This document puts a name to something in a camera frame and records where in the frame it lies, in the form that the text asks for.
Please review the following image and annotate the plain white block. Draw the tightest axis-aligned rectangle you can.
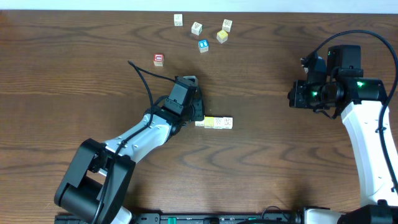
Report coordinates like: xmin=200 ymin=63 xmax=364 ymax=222
xmin=195 ymin=120 xmax=205 ymax=126

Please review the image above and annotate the yellow block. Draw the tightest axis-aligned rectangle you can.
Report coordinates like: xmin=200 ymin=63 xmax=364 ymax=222
xmin=204 ymin=116 xmax=214 ymax=129

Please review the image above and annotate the white block with pattern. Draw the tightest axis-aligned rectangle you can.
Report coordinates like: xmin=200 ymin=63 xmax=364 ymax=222
xmin=213 ymin=117 xmax=223 ymax=129

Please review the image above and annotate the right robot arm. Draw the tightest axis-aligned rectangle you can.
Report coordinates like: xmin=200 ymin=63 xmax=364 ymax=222
xmin=288 ymin=45 xmax=397 ymax=223

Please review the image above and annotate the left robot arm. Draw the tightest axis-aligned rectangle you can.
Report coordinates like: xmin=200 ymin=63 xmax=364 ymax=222
xmin=54 ymin=76 xmax=204 ymax=223

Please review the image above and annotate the red letter block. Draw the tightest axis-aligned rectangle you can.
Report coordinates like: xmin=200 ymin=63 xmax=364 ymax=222
xmin=153 ymin=54 xmax=165 ymax=67

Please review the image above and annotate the blue letter block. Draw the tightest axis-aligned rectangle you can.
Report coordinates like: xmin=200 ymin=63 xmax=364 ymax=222
xmin=198 ymin=39 xmax=209 ymax=53

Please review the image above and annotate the yellow-top block near centre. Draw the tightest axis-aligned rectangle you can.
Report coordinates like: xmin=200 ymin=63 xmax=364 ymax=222
xmin=216 ymin=30 xmax=229 ymax=44

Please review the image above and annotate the white block tilted top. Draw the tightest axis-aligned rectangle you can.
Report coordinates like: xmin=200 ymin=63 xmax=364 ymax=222
xmin=191 ymin=22 xmax=203 ymax=35

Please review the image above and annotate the white patterned block top right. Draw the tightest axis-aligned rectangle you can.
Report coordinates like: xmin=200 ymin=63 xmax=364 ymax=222
xmin=222 ymin=19 xmax=233 ymax=33

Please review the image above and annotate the white block top left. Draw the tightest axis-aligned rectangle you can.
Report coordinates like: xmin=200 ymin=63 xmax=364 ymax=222
xmin=174 ymin=14 xmax=183 ymax=26

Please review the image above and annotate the right black cable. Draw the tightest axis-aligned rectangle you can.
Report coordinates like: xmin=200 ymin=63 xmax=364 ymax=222
xmin=306 ymin=29 xmax=398 ymax=194

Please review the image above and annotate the black cable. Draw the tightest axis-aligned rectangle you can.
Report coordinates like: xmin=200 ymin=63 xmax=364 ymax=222
xmin=90 ymin=60 xmax=177 ymax=224
xmin=306 ymin=29 xmax=398 ymax=194

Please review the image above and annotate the left black cable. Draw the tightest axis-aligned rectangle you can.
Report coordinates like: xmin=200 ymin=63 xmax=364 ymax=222
xmin=90 ymin=60 xmax=177 ymax=224

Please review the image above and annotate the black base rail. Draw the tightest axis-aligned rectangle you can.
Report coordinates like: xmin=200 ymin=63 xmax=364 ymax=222
xmin=54 ymin=205 xmax=398 ymax=224

